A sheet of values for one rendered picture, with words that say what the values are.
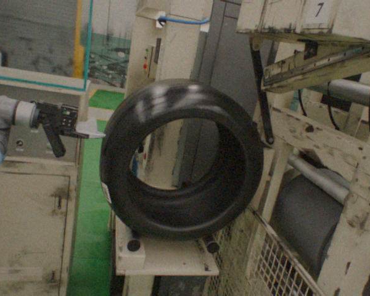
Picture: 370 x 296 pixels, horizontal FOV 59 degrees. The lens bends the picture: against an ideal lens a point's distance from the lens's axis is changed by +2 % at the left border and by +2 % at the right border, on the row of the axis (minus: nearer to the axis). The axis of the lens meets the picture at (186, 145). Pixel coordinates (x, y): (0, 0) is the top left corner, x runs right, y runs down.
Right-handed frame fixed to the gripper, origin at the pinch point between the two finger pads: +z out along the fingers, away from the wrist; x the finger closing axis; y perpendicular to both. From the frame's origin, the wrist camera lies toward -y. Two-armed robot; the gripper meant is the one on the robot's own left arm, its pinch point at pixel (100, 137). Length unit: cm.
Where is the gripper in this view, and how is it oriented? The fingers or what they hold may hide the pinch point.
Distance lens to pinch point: 108.7
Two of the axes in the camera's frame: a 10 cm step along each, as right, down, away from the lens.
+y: 2.8, -9.2, -2.7
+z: 9.4, 2.0, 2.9
